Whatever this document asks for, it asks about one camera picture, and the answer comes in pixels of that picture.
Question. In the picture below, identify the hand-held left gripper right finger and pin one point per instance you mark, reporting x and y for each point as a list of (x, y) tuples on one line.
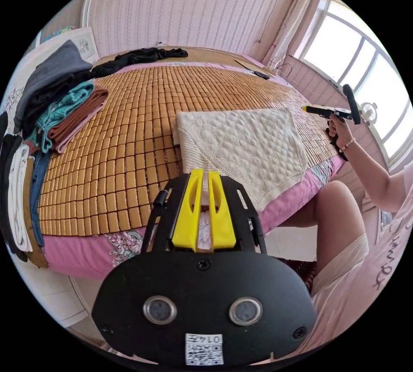
[(222, 223)]

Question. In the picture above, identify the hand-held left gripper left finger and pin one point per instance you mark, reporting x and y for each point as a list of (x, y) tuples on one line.
[(187, 217)]

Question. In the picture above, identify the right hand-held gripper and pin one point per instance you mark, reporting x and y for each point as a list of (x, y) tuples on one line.
[(335, 112)]

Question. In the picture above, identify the person's right forearm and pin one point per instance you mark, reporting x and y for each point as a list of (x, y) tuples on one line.
[(374, 178)]

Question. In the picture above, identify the white sweater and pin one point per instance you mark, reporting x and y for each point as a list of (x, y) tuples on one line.
[(245, 146)]

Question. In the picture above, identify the person's right hand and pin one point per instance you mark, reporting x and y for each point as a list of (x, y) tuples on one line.
[(342, 133)]

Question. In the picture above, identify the small white fan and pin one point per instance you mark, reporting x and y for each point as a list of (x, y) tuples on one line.
[(368, 112)]

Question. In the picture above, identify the window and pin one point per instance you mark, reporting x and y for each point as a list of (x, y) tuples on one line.
[(361, 55)]

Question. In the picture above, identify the pale curtain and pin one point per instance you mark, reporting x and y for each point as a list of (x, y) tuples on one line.
[(290, 23)]

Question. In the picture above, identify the dark patterned rug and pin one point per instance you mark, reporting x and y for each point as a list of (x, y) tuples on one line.
[(303, 272)]

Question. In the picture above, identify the bed with woven mat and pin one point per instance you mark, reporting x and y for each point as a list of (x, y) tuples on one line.
[(129, 126)]

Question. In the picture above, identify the person's body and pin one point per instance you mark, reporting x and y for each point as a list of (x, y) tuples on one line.
[(342, 249)]

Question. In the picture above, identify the black garment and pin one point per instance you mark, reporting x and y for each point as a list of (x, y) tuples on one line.
[(142, 55)]

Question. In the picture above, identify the pile of clothes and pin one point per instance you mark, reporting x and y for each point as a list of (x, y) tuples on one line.
[(61, 71)]

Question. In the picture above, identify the white printed pillow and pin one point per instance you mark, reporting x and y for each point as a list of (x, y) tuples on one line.
[(84, 43)]

